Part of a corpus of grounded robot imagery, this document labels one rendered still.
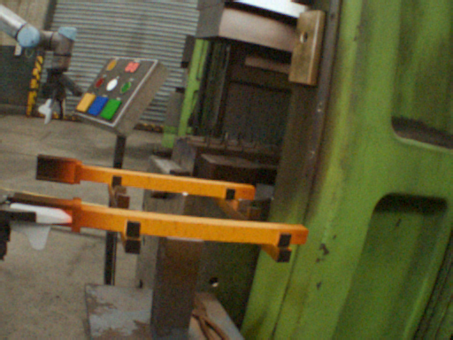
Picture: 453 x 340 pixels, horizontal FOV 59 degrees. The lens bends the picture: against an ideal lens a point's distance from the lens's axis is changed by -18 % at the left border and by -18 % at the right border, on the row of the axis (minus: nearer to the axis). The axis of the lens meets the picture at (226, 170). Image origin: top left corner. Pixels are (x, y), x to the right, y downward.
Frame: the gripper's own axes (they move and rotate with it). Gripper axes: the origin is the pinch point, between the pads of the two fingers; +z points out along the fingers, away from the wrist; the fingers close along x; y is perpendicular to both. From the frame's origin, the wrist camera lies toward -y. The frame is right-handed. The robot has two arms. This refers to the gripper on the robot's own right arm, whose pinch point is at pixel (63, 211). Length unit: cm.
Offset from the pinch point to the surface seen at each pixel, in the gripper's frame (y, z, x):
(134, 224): -0.4, 9.9, 2.9
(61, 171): 0.4, -1.2, -23.9
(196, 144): -3, 32, -54
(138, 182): 0.5, 13.8, -22.7
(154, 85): -15, 26, -102
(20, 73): 11, -151, -886
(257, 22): -37, 41, -53
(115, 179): -0.1, 9.3, -21.1
